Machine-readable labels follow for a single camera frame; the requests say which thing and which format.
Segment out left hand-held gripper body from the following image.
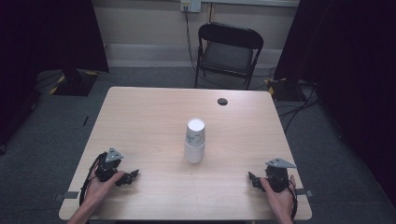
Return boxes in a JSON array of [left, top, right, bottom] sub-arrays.
[[94, 147, 126, 184]]

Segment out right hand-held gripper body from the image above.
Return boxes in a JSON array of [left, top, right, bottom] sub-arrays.
[[263, 157, 298, 193]]

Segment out person's right hand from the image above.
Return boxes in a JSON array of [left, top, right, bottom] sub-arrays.
[[260, 174, 297, 219]]

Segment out person's left hand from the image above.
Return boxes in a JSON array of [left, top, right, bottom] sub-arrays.
[[83, 170, 126, 206]]

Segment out plain white paper cup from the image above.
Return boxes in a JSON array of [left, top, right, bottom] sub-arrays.
[[183, 138, 206, 164]]

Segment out printed white paper cup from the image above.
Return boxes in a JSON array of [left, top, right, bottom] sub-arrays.
[[185, 117, 206, 147]]

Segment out black stand base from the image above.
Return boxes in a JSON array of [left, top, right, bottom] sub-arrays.
[[49, 68, 101, 97], [266, 77, 302, 103]]

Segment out black folding chair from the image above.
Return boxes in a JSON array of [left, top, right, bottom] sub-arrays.
[[193, 21, 265, 91]]

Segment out black curtain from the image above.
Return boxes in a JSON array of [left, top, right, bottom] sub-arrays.
[[0, 0, 110, 147], [273, 0, 396, 208]]

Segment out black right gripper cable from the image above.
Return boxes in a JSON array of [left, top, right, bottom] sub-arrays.
[[287, 181, 299, 220]]

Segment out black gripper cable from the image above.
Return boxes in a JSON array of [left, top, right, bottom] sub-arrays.
[[78, 152, 108, 207], [287, 181, 299, 220]]

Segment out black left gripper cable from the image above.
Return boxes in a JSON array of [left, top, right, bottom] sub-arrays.
[[78, 152, 108, 207]]

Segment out grey table bracket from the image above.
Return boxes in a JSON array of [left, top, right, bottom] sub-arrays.
[[53, 190, 80, 203], [294, 188, 316, 199]]

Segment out black floor cables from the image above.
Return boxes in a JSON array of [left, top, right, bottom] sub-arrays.
[[275, 79, 321, 133]]

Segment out black striped power cable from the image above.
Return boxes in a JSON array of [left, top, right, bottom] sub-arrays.
[[184, 7, 200, 74]]

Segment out white wall socket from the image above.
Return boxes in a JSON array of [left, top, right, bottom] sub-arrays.
[[179, 0, 203, 14]]

